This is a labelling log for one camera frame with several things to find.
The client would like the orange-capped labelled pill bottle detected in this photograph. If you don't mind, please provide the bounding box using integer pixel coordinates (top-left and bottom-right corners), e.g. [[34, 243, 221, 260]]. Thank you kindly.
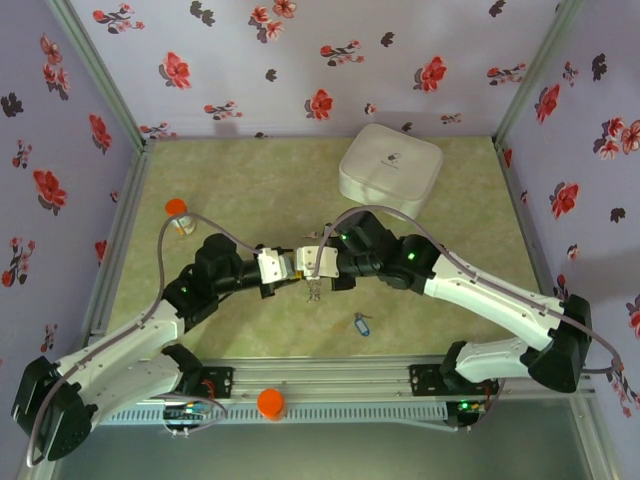
[[164, 198, 197, 237]]

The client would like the white fabric zip case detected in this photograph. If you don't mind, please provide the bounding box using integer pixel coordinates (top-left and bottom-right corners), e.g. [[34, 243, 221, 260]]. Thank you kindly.
[[338, 123, 445, 222]]

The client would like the small circuit board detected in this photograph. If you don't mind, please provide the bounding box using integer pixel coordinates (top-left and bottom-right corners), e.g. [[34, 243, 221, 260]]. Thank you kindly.
[[446, 398, 489, 430], [163, 401, 209, 427]]

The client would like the grey metal shelf plate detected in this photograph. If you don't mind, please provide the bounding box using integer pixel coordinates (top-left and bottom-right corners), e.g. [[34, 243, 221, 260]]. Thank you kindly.
[[49, 419, 599, 480]]

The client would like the aluminium side rail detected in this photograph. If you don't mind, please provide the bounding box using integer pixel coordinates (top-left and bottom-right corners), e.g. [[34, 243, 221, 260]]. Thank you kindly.
[[81, 142, 156, 337], [493, 135, 569, 311]]

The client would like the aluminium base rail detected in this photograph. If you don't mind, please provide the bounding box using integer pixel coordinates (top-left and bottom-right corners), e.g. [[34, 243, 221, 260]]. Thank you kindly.
[[87, 354, 599, 404]]

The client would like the orange knob on rail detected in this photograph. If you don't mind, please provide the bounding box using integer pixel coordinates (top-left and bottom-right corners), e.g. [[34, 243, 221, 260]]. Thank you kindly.
[[256, 388, 287, 422]]

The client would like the white slotted cable duct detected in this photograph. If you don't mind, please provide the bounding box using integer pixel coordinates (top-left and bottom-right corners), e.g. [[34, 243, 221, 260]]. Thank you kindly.
[[94, 399, 449, 426]]

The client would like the aluminium frame post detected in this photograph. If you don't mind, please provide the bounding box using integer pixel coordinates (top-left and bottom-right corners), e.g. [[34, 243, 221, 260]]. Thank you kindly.
[[13, 452, 64, 480], [44, 0, 156, 151], [569, 392, 619, 480], [492, 0, 587, 146]]

